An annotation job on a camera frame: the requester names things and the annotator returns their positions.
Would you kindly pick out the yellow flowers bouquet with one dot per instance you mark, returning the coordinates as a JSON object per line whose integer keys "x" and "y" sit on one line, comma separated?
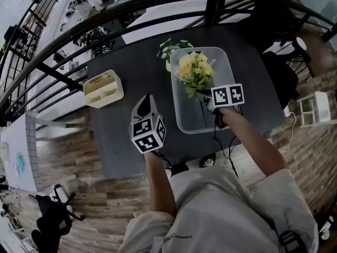
{"x": 194, "y": 67}

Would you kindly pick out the potted plant in white pot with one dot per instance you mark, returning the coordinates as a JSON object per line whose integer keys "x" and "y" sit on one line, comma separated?
{"x": 168, "y": 66}

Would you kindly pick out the black metal railing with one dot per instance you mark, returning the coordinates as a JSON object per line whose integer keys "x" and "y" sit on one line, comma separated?
{"x": 214, "y": 12}

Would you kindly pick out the person's right forearm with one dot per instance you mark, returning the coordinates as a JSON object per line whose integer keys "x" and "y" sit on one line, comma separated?
{"x": 252, "y": 141}

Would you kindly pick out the cream desk organizer box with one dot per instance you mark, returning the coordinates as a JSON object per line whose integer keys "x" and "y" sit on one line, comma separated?
{"x": 105, "y": 101}

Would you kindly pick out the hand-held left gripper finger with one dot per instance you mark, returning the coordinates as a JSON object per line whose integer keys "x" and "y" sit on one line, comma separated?
{"x": 149, "y": 107}
{"x": 141, "y": 108}

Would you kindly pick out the white square stool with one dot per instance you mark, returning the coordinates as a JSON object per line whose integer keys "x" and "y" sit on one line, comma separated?
{"x": 322, "y": 104}

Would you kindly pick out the white tiled counter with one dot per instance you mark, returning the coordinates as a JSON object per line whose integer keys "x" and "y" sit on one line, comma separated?
{"x": 18, "y": 141}

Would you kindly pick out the person's grey shirt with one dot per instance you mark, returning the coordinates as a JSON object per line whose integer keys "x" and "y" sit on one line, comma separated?
{"x": 216, "y": 207}

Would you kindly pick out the black stool with white seat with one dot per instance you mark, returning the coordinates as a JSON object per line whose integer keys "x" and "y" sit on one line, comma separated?
{"x": 301, "y": 43}

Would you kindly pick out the white power strip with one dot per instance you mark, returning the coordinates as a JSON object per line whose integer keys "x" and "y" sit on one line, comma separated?
{"x": 287, "y": 112}

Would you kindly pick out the blue cloth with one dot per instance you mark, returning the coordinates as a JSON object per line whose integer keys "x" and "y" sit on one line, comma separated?
{"x": 20, "y": 162}

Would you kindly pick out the small white plate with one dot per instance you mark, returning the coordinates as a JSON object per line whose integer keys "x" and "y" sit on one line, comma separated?
{"x": 16, "y": 170}

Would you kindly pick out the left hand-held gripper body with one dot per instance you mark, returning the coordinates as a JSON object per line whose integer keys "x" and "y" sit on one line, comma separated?
{"x": 147, "y": 141}

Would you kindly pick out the translucent white plastic bin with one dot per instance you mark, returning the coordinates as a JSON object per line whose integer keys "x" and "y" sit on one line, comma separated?
{"x": 189, "y": 120}

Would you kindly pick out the black mesh office chair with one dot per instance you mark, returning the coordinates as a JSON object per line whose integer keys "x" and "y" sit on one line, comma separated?
{"x": 279, "y": 78}

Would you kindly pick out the brown wooden table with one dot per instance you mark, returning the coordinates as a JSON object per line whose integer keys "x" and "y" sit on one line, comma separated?
{"x": 319, "y": 57}

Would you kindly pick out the person's left forearm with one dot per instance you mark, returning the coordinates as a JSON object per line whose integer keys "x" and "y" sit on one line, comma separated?
{"x": 159, "y": 186}

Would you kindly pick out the person's black shoe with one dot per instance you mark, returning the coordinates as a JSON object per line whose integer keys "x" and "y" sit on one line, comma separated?
{"x": 208, "y": 161}
{"x": 180, "y": 169}

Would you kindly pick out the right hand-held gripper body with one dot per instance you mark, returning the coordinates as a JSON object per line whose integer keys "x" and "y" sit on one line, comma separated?
{"x": 227, "y": 95}

